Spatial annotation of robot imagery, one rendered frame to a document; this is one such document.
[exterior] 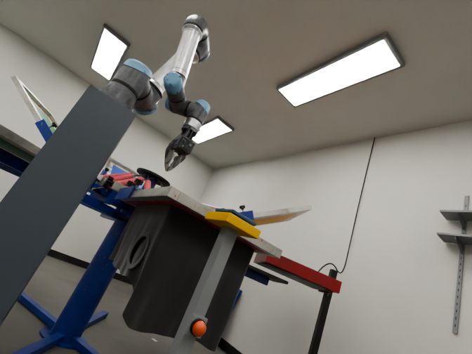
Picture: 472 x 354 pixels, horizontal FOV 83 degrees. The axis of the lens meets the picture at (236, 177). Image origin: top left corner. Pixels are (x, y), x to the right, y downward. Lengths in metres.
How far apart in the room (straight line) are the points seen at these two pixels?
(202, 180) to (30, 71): 3.74
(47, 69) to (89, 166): 5.06
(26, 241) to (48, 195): 0.15
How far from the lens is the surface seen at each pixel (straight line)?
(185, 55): 1.26
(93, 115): 1.09
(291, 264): 2.18
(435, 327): 2.72
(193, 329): 0.79
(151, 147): 5.96
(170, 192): 0.93
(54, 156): 1.05
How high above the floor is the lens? 0.79
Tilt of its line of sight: 20 degrees up
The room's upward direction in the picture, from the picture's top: 24 degrees clockwise
